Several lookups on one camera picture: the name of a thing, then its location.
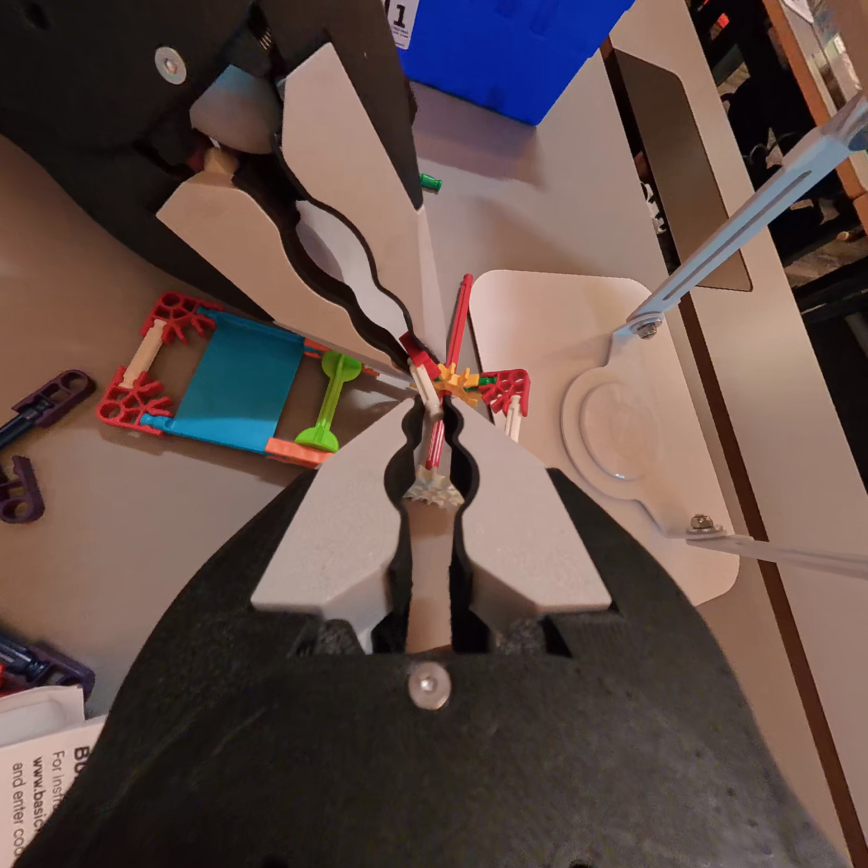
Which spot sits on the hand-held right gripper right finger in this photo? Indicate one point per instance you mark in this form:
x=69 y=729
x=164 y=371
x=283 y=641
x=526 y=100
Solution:
x=536 y=542

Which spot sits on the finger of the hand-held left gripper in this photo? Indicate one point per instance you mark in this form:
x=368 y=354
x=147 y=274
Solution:
x=230 y=237
x=359 y=169

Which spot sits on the instruction booklet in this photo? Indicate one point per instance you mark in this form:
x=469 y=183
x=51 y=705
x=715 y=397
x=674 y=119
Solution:
x=41 y=780

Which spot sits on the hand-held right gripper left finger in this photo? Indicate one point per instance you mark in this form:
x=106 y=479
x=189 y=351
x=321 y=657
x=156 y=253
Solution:
x=325 y=542

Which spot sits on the colourful toy construction model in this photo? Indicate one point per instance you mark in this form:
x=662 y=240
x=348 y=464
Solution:
x=237 y=386

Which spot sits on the white metal stand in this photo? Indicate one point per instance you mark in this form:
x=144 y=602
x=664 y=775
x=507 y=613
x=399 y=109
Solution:
x=529 y=319

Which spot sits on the blue storage bin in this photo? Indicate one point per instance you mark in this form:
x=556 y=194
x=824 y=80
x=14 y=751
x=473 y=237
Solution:
x=488 y=54

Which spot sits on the green short toy rod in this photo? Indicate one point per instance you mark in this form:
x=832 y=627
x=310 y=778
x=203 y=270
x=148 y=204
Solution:
x=430 y=182

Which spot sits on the purple toy connector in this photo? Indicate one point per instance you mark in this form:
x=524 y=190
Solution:
x=20 y=502

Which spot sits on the white toy rod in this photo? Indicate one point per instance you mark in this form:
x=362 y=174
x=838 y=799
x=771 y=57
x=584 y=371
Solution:
x=420 y=383
x=513 y=417

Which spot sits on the blue rod snowflake assembly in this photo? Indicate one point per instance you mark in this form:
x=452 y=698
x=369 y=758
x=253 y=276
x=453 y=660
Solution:
x=54 y=397

